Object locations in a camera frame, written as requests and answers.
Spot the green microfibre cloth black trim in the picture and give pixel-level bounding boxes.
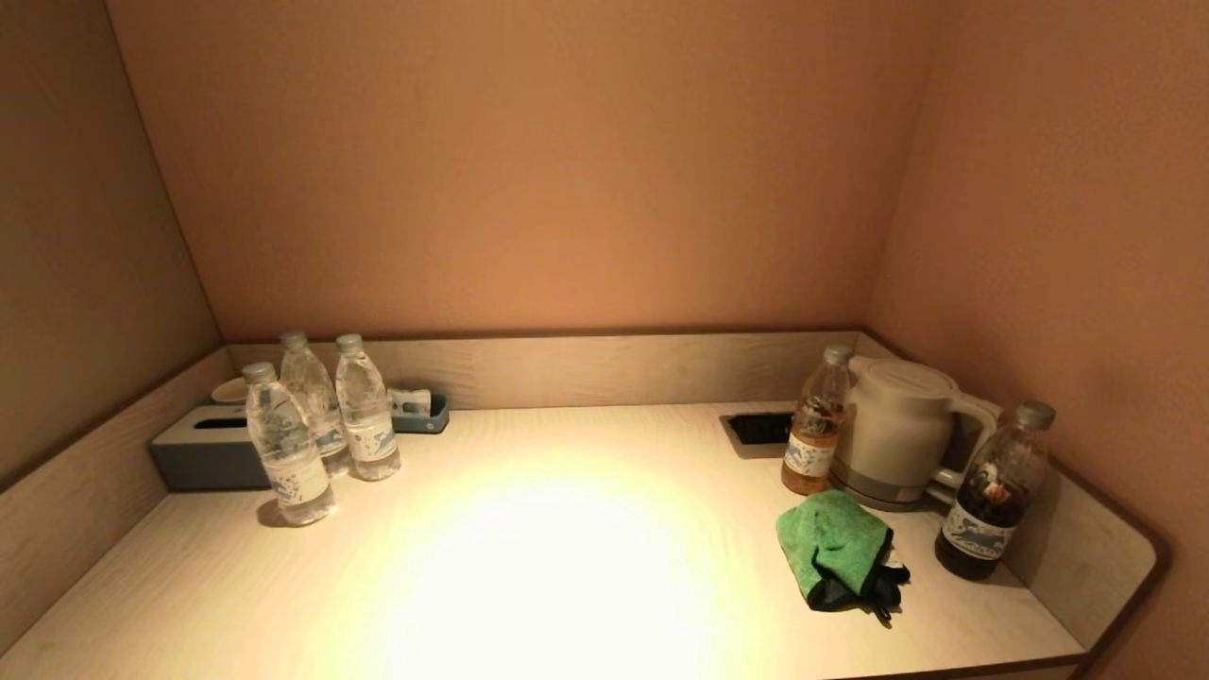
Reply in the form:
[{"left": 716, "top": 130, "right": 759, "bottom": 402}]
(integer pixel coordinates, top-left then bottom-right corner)
[{"left": 775, "top": 488, "right": 911, "bottom": 624}]

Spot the black recessed socket panel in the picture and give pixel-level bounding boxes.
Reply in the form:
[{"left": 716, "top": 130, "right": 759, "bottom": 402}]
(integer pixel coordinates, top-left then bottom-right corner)
[{"left": 720, "top": 412, "right": 794, "bottom": 460}]

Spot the small blue tray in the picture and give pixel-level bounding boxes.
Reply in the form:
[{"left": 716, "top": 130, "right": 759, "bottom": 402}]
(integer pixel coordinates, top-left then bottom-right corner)
[{"left": 389, "top": 392, "right": 451, "bottom": 435}]

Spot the amber tea bottle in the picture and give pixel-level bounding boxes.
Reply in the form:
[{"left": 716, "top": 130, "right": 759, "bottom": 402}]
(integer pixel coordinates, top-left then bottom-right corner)
[{"left": 779, "top": 345, "right": 851, "bottom": 495}]

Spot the clear water bottle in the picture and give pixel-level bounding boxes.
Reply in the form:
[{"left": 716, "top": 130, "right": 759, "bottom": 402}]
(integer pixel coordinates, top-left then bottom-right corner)
[
  {"left": 242, "top": 362, "right": 336, "bottom": 527},
  {"left": 280, "top": 331, "right": 352, "bottom": 478},
  {"left": 334, "top": 333, "right": 402, "bottom": 483}
]

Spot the white electric kettle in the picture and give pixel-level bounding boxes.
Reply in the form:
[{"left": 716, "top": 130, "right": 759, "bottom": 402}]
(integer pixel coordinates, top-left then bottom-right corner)
[{"left": 831, "top": 356, "right": 1002, "bottom": 502}]

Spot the grey kettle base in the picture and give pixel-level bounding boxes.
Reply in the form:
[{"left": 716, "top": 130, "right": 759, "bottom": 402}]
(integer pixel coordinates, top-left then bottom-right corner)
[{"left": 826, "top": 467, "right": 969, "bottom": 513}]

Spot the dark liquid bottle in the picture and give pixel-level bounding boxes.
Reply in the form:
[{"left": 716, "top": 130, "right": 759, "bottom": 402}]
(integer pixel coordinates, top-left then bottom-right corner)
[{"left": 935, "top": 400, "right": 1057, "bottom": 581}]

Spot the grey-blue tissue box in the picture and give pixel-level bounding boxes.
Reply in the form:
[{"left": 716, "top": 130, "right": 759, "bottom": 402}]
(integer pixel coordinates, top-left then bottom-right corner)
[{"left": 149, "top": 404, "right": 275, "bottom": 492}]

